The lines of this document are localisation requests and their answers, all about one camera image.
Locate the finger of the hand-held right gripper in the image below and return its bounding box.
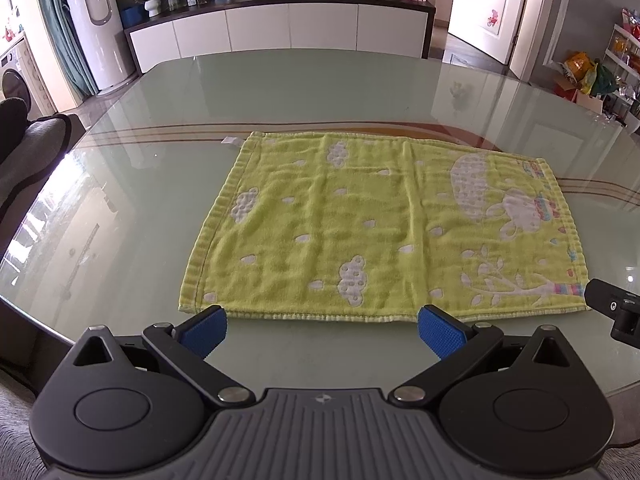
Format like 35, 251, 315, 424
584, 277, 640, 349

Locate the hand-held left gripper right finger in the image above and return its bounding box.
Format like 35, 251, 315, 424
389, 304, 572, 408

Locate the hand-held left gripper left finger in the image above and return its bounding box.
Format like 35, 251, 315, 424
72, 304, 257, 409

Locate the yellow-green printed towel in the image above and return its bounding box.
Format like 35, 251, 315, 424
178, 131, 593, 323

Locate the red box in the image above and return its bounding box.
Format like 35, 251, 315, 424
554, 76, 592, 107

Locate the green bag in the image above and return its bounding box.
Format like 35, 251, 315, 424
592, 59, 619, 97

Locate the orange yellow bag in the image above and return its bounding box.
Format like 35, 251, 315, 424
564, 51, 599, 94

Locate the grey fabric sofa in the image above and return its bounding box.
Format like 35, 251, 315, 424
0, 95, 87, 223

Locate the white storage shelf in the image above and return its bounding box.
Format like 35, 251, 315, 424
599, 7, 640, 133

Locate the white sideboard with dark top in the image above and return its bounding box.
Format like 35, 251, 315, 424
123, 0, 437, 75

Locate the washing machine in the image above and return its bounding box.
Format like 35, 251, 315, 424
0, 34, 40, 122

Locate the white door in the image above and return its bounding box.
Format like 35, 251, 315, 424
446, 0, 535, 67

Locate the white tower air conditioner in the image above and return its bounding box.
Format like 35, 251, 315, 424
56, 0, 139, 97

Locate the teal curtain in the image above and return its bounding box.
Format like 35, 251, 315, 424
32, 0, 99, 97

